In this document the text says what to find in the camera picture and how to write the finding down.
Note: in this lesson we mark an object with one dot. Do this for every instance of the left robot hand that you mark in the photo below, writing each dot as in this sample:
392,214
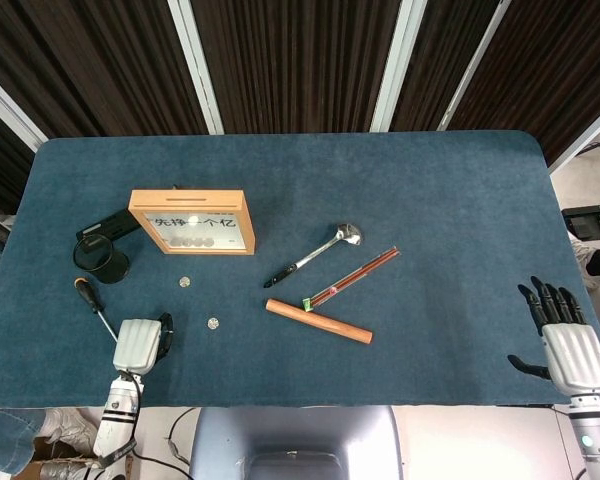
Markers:
137,345

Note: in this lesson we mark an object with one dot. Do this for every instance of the dark wood slat panel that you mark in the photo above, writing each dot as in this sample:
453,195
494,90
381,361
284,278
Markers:
440,50
555,60
80,60
0,165
300,60

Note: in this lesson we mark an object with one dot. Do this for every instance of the black mesh pen cup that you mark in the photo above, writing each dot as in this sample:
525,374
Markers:
112,267

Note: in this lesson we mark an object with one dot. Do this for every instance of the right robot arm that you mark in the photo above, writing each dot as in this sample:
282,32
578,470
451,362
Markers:
595,440

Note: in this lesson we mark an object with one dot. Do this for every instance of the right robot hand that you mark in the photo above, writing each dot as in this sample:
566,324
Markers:
575,360

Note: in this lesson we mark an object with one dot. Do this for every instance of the white sneaker with grey pattern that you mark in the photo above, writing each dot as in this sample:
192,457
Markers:
72,430

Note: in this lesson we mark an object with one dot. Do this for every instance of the plain white sneaker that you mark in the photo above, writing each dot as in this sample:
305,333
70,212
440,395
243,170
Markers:
580,255

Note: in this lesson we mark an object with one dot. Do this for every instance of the grey-blue robot torso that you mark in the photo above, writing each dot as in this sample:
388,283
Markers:
230,440

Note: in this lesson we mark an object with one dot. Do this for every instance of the silver coin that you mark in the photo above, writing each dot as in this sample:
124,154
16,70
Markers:
212,323
183,282

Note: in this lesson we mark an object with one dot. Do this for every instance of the black flat rectangular box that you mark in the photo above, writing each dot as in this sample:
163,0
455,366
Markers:
110,225

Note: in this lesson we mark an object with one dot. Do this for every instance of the black equipment case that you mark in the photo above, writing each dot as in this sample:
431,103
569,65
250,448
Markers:
582,217

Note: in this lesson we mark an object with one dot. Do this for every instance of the blue jeans leg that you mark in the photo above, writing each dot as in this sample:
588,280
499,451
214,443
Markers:
5,435

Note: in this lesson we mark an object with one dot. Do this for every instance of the wooden coin bank box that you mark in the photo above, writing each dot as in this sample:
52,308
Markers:
205,200

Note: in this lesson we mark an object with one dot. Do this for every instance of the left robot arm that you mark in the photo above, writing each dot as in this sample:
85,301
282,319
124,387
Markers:
117,410

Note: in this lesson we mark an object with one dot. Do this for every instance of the cardboard box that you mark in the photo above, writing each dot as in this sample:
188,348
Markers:
55,467

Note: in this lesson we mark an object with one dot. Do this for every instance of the wooden rolling pin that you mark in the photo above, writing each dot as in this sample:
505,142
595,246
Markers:
320,321

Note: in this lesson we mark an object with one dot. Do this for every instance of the blue table cloth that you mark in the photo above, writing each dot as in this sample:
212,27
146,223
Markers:
330,175

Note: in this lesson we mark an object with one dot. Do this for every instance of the white partition post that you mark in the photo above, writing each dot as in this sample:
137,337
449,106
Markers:
397,65
587,132
472,65
10,107
195,65

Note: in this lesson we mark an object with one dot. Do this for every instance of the red chopsticks in plastic sleeve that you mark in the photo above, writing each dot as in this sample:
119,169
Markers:
352,280

